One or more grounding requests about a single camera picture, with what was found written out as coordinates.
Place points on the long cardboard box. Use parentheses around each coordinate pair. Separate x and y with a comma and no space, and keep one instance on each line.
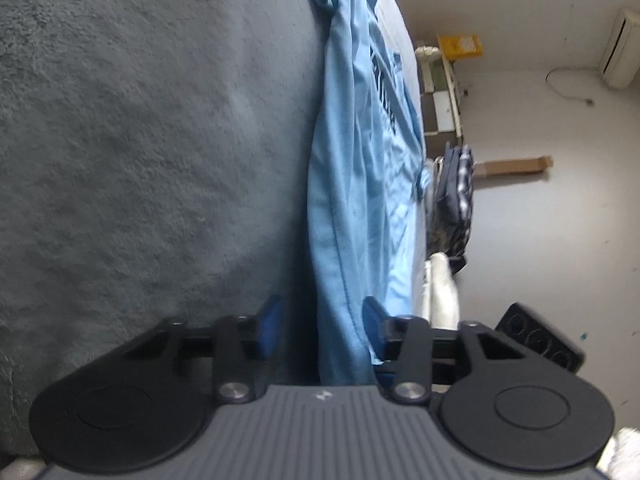
(515,166)

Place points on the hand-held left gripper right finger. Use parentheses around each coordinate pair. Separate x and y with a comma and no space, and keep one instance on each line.
(375,330)

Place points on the grey folded garment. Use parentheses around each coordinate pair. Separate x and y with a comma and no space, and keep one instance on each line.
(436,235)

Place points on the yellow box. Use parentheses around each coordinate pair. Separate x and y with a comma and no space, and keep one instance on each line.
(462,46)

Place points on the grey fleece bed blanket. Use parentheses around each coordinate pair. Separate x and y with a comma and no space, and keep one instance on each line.
(150,160)

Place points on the light blue t-shirt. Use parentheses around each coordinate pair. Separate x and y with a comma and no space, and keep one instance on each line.
(360,185)

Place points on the white air conditioner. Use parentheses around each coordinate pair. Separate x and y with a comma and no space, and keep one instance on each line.
(622,50)

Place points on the cream bedpost finial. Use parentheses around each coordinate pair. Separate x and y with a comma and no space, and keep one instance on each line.
(427,51)

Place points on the white folded cloth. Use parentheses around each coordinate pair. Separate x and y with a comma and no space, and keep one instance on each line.
(444,290)

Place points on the black box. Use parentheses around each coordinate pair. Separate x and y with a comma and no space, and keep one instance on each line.
(540,335)

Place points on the navy folded garment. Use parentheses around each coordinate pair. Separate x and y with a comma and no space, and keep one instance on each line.
(450,200)

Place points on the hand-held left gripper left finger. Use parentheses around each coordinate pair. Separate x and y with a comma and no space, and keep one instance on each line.
(270,325)

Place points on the cream desk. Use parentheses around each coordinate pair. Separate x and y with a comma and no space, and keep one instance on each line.
(442,105)

